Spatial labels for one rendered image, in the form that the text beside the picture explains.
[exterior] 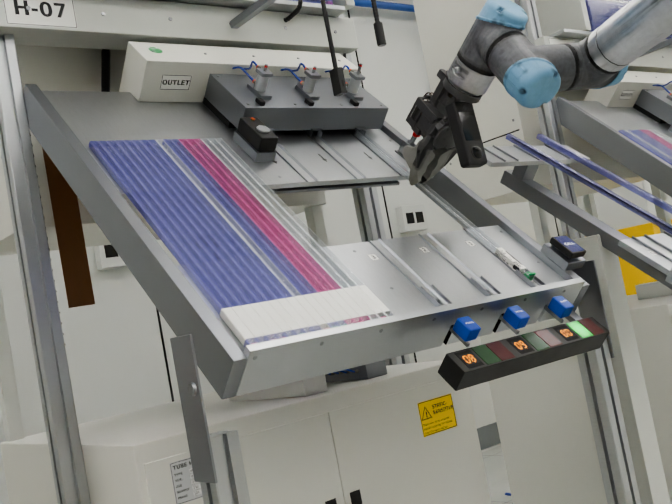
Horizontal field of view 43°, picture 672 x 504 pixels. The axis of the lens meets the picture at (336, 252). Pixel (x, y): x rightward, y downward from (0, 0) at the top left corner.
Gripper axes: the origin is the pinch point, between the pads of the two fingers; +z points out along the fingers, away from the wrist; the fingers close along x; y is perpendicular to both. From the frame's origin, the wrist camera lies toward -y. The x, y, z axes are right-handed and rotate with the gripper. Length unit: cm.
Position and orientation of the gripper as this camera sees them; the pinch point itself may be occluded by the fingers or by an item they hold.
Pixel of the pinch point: (420, 181)
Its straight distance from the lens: 157.2
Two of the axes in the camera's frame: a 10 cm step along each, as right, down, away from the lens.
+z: -3.8, 7.1, 5.9
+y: -5.0, -7.0, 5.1
